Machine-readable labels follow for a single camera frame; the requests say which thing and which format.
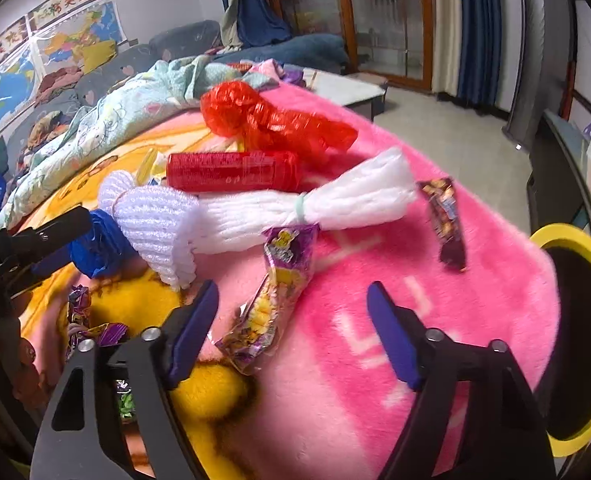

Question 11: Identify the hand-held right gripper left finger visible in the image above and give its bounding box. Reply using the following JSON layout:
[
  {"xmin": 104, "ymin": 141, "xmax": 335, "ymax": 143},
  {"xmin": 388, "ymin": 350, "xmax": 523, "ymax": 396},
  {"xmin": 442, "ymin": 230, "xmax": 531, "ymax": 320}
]
[{"xmin": 30, "ymin": 280, "xmax": 219, "ymax": 480}]

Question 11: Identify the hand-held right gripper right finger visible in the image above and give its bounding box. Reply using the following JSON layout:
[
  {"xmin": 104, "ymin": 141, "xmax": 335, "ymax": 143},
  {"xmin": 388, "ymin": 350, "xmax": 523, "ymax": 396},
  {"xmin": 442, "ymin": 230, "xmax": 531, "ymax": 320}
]
[{"xmin": 367, "ymin": 281, "xmax": 557, "ymax": 480}]

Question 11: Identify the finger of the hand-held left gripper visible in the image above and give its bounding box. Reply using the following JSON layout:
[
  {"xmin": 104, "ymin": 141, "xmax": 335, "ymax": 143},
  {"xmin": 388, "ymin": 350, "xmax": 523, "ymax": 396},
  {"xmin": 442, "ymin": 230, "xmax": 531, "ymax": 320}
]
[
  {"xmin": 10, "ymin": 250, "xmax": 75, "ymax": 297},
  {"xmin": 0, "ymin": 205, "xmax": 94, "ymax": 267}
]

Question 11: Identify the blue foam net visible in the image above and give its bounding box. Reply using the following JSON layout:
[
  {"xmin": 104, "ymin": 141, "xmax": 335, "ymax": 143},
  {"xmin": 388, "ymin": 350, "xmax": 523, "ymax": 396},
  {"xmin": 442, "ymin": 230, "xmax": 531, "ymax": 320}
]
[{"xmin": 69, "ymin": 208, "xmax": 138, "ymax": 280}]

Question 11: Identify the small purple candy wrapper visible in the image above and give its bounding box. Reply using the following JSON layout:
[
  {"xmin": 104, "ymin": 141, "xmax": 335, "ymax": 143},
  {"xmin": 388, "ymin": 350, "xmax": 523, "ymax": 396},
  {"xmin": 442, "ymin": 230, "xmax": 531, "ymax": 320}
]
[{"xmin": 66, "ymin": 285, "xmax": 130, "ymax": 361}]

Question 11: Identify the purple yellow snack packet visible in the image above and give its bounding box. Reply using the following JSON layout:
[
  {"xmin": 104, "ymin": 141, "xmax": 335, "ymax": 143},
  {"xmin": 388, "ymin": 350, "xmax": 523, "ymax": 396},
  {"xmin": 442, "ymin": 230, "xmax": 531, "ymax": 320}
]
[{"xmin": 214, "ymin": 223, "xmax": 322, "ymax": 377}]

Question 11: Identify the short white foam net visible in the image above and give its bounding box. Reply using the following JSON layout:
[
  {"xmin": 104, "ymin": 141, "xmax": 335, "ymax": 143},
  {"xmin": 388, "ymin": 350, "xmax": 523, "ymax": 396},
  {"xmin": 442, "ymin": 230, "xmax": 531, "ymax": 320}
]
[{"xmin": 97, "ymin": 170, "xmax": 202, "ymax": 292}]

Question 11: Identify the dark brown snack wrapper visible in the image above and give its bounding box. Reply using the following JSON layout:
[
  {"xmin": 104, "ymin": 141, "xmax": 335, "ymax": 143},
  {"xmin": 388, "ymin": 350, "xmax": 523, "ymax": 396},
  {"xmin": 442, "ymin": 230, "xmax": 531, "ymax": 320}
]
[{"xmin": 417, "ymin": 177, "xmax": 469, "ymax": 272}]

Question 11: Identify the long white foam net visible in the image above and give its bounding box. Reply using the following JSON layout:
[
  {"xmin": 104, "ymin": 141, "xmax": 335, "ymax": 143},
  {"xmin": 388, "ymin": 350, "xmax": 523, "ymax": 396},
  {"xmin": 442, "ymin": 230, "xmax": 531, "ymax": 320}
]
[{"xmin": 192, "ymin": 147, "xmax": 419, "ymax": 257}]

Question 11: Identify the red cylindrical snack tube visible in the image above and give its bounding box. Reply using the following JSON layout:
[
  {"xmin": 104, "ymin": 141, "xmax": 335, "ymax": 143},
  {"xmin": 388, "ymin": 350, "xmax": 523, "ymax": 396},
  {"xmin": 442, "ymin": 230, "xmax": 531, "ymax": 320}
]
[{"xmin": 166, "ymin": 150, "xmax": 302, "ymax": 194}]

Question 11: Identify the yellow rimmed black bin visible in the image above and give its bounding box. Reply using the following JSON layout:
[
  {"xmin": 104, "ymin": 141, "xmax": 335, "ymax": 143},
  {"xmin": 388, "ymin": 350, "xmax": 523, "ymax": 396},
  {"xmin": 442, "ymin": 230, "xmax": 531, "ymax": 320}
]
[{"xmin": 527, "ymin": 222, "xmax": 591, "ymax": 459}]

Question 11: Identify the red plastic mesh bag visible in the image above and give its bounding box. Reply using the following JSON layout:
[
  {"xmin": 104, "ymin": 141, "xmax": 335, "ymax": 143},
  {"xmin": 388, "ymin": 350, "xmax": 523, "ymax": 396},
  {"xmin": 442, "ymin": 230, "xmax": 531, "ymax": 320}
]
[{"xmin": 200, "ymin": 80, "xmax": 359, "ymax": 155}]

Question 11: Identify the person's left hand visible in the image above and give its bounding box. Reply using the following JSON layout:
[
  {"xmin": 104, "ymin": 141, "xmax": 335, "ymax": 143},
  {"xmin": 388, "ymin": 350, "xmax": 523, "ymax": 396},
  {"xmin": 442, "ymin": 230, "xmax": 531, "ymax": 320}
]
[{"xmin": 5, "ymin": 332, "xmax": 38, "ymax": 386}]

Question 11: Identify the pink yellow printed blanket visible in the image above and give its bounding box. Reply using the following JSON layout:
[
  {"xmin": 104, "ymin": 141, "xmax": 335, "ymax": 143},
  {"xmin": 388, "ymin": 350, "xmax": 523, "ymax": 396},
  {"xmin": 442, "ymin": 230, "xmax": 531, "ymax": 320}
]
[{"xmin": 5, "ymin": 80, "xmax": 561, "ymax": 480}]

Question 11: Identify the light green printed quilt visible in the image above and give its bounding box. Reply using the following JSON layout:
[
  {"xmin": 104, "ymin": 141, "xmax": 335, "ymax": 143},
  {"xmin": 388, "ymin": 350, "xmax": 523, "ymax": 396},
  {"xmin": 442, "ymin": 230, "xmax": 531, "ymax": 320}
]
[{"xmin": 0, "ymin": 54, "xmax": 281, "ymax": 233}]

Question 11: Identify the framed calligraphy picture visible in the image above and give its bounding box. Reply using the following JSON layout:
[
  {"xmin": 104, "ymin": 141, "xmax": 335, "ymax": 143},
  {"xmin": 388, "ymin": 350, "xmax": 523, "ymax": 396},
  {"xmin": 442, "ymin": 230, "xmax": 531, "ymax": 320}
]
[{"xmin": 28, "ymin": 0, "xmax": 100, "ymax": 32}]

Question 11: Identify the dark glass TV stand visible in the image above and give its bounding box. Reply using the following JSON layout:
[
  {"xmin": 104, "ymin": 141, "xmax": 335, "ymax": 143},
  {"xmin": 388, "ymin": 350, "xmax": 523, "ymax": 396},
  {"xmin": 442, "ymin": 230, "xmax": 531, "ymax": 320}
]
[{"xmin": 525, "ymin": 109, "xmax": 591, "ymax": 241}]

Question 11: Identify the blue grey heart sofa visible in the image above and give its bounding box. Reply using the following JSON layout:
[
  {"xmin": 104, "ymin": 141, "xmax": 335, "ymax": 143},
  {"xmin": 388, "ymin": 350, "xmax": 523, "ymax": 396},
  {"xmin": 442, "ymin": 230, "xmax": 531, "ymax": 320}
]
[{"xmin": 0, "ymin": 19, "xmax": 350, "ymax": 171}]

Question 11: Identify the white top coffee table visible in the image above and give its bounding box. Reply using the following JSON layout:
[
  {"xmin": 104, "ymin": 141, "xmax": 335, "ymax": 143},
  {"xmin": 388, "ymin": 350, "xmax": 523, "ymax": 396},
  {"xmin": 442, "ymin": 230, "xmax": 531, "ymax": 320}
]
[{"xmin": 303, "ymin": 66, "xmax": 389, "ymax": 122}]

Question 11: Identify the blue curtain with beige edge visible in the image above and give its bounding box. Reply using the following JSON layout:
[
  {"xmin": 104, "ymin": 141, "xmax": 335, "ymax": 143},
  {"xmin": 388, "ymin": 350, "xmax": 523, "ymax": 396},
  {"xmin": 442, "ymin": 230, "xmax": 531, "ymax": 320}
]
[{"xmin": 211, "ymin": 0, "xmax": 293, "ymax": 51}]

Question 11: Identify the grey tower air conditioner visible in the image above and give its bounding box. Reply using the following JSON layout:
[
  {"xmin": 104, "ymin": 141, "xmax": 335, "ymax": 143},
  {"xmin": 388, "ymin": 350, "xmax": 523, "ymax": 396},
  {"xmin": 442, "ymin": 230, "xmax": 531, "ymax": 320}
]
[{"xmin": 501, "ymin": 0, "xmax": 547, "ymax": 152}]

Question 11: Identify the wooden glass sliding door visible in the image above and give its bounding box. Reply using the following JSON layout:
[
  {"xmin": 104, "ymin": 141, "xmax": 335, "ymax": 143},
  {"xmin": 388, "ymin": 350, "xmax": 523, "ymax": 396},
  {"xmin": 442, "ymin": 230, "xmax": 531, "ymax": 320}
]
[{"xmin": 260, "ymin": 0, "xmax": 436, "ymax": 92}]

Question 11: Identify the world map wall poster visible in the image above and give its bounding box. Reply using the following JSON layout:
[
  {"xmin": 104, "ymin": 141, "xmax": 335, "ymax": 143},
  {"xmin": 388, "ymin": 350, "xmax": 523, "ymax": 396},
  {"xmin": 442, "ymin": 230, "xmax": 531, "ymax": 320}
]
[{"xmin": 0, "ymin": 45, "xmax": 43, "ymax": 153}]

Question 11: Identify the country map wall poster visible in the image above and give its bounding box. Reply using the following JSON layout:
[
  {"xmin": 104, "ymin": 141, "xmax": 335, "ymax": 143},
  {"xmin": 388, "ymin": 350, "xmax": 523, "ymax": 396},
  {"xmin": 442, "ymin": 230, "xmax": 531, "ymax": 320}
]
[{"xmin": 34, "ymin": 0, "xmax": 128, "ymax": 77}]

